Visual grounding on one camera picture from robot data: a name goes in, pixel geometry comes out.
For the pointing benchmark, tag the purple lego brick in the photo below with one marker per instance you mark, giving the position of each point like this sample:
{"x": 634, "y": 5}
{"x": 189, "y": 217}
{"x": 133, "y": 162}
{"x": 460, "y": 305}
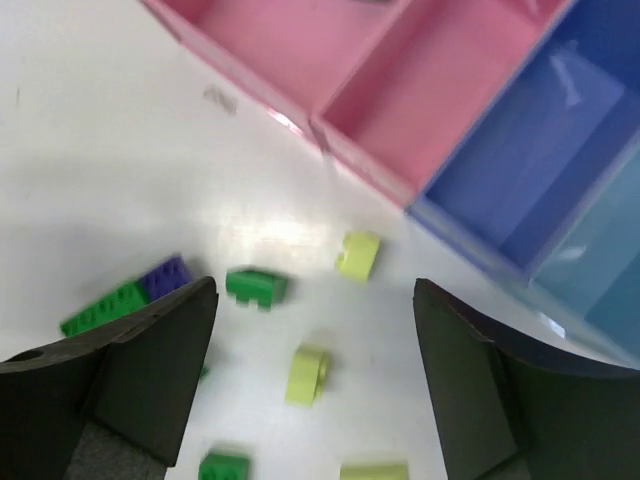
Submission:
{"x": 171, "y": 274}

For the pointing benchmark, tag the small pink container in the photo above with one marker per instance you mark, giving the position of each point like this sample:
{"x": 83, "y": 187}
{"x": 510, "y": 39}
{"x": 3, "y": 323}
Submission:
{"x": 422, "y": 84}

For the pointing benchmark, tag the light blue container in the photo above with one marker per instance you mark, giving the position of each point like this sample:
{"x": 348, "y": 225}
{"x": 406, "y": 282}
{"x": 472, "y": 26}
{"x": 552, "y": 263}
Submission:
{"x": 587, "y": 289}

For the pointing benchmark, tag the yellow lego front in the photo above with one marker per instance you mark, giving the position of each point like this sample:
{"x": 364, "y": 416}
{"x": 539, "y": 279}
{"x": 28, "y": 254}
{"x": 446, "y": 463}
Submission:
{"x": 386, "y": 471}

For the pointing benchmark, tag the small yellow lego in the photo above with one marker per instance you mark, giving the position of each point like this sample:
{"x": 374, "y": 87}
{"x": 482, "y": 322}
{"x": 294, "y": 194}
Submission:
{"x": 359, "y": 251}
{"x": 307, "y": 375}

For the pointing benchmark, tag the long green lego brick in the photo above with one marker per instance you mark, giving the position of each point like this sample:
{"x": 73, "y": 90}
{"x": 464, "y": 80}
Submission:
{"x": 123, "y": 300}

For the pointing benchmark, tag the large pink container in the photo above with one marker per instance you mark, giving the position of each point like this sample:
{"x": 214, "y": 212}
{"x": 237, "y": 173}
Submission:
{"x": 287, "y": 55}

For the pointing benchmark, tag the green square lego brick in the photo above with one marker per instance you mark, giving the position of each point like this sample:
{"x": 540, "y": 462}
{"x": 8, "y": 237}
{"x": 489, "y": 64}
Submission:
{"x": 252, "y": 285}

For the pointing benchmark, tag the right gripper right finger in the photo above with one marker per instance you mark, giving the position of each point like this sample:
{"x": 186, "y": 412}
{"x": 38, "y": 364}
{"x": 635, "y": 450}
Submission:
{"x": 509, "y": 406}

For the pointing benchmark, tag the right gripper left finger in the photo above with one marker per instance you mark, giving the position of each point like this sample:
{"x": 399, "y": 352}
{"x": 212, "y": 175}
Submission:
{"x": 112, "y": 402}

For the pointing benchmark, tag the green lego front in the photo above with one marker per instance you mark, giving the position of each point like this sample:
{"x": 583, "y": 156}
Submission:
{"x": 226, "y": 461}

